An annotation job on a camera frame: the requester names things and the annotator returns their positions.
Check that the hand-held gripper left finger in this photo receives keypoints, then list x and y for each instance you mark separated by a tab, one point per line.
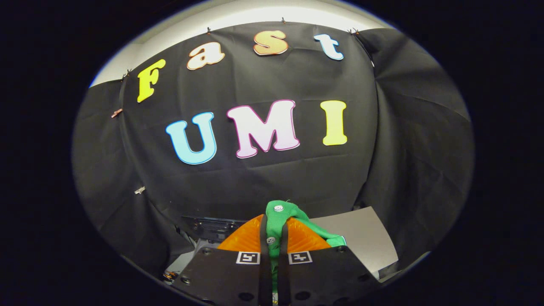
264	276

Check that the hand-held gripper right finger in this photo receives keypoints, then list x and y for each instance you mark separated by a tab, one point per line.
283	276

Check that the white clip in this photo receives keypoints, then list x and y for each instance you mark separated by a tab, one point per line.
139	190

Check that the green polo shirt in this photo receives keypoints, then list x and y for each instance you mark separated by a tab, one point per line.
280	212

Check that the pink clip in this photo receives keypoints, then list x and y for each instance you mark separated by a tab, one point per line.
117	113

